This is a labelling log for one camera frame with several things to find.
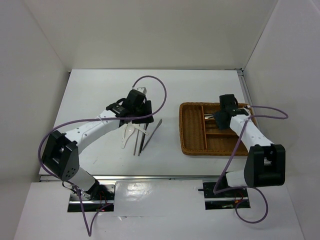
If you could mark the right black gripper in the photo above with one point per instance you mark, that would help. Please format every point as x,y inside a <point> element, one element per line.
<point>219,123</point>

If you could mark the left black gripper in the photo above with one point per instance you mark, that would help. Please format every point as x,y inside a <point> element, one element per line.
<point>148,107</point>

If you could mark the silver table knife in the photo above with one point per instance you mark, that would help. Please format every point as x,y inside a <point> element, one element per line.
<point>152,134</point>

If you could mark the copper table knife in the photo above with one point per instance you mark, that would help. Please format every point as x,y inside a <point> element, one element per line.
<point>212,127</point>

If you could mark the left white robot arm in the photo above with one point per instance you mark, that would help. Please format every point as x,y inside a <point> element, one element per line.
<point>62,150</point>

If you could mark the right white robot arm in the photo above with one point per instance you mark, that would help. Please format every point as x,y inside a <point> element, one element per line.
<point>265,165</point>

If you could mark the grey chopstick right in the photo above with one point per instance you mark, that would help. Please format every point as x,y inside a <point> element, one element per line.
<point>139,142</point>

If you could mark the white ceramic spoon upper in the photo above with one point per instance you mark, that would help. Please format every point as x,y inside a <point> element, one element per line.
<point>138,128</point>

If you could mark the brown wicker cutlery tray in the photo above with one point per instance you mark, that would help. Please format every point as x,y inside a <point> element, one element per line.
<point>195,139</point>

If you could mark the white ceramic spoon left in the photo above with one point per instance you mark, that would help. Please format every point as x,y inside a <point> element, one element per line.
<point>123,137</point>

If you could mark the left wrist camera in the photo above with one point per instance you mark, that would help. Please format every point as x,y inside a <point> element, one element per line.
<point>142,90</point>

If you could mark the aluminium rail right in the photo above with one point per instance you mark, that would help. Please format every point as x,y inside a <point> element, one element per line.
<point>243,85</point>

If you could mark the aluminium rail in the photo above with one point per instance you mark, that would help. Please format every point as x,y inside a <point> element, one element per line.
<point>243,85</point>
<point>154,177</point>

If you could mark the aluminium rail front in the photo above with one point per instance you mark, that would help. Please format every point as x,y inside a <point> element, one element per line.
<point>154,177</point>

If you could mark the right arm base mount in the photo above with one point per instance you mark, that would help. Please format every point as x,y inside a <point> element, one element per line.
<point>225,200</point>

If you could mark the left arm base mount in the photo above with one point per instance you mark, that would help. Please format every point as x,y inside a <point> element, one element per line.
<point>102,200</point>

